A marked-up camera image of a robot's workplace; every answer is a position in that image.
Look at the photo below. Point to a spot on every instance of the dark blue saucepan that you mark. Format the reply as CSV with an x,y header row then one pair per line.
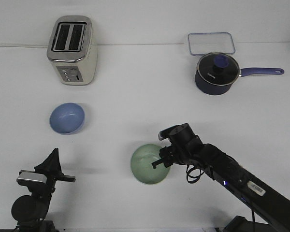
x,y
209,84

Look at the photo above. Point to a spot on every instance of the green bowl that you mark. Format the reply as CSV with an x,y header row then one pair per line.
x,y
141,165

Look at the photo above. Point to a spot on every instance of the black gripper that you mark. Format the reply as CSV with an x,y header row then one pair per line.
x,y
168,157
50,164

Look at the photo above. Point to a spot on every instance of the blue bowl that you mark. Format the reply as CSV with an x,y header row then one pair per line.
x,y
67,118

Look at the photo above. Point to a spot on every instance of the clear blue-rimmed container lid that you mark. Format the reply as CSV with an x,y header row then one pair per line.
x,y
203,43

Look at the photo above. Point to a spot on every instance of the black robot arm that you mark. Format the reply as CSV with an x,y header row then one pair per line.
x,y
30,210
187,149

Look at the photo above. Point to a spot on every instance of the silver two-slot toaster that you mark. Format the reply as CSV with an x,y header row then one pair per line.
x,y
72,50

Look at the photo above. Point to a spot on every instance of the glass pot lid blue knob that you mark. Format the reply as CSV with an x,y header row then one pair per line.
x,y
218,69

